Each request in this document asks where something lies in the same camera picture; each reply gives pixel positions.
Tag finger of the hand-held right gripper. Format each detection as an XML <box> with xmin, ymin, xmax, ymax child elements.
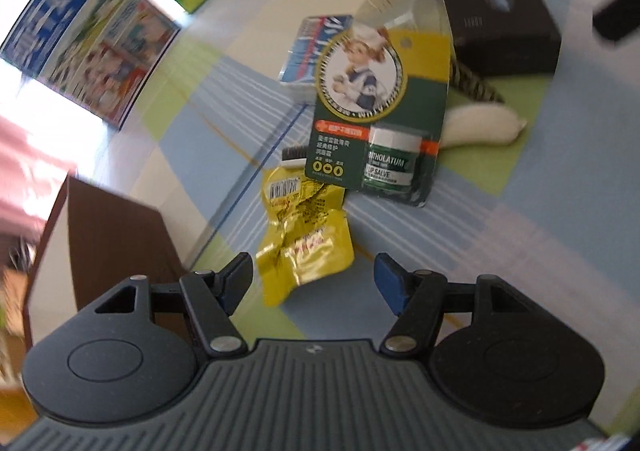
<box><xmin>592</xmin><ymin>0</ymin><xmax>640</xmax><ymax>42</ymax></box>

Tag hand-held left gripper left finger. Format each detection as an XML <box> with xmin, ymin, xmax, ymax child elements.
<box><xmin>92</xmin><ymin>252</ymin><xmax>253</xmax><ymax>359</ymax></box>

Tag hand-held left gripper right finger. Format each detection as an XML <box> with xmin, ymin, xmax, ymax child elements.
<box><xmin>374</xmin><ymin>252</ymin><xmax>546</xmax><ymax>359</ymax></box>

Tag yellow snack packet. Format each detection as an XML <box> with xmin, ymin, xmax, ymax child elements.
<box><xmin>255</xmin><ymin>166</ymin><xmax>356</xmax><ymax>308</ymax></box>

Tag black shaver box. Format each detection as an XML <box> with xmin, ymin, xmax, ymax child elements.
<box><xmin>430</xmin><ymin>0</ymin><xmax>562</xmax><ymax>78</ymax></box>

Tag brown storage box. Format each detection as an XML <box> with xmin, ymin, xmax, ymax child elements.
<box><xmin>27</xmin><ymin>175</ymin><xmax>188</xmax><ymax>352</ymax></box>

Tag green yellow lip salve card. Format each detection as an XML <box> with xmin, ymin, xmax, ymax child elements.
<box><xmin>304</xmin><ymin>27</ymin><xmax>449</xmax><ymax>208</ymax></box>

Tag white toothbrush black bristles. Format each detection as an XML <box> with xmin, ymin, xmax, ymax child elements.
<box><xmin>281</xmin><ymin>103</ymin><xmax>528</xmax><ymax>174</ymax></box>

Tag checked cloth covered desktop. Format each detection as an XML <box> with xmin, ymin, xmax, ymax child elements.
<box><xmin>80</xmin><ymin>0</ymin><xmax>640</xmax><ymax>432</ymax></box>

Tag striped hair claw clip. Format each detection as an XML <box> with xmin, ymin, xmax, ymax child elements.
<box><xmin>448</xmin><ymin>56</ymin><xmax>506</xmax><ymax>106</ymax></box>

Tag blue floss pick box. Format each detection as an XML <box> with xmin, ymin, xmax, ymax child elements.
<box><xmin>279</xmin><ymin>13</ymin><xmax>356</xmax><ymax>104</ymax></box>

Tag pink curtain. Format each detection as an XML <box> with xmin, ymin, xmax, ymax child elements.
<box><xmin>0</xmin><ymin>113</ymin><xmax>68</xmax><ymax>237</ymax></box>

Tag colourful wall poster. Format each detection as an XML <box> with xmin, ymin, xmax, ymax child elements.
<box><xmin>0</xmin><ymin>0</ymin><xmax>182</xmax><ymax>128</ymax></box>

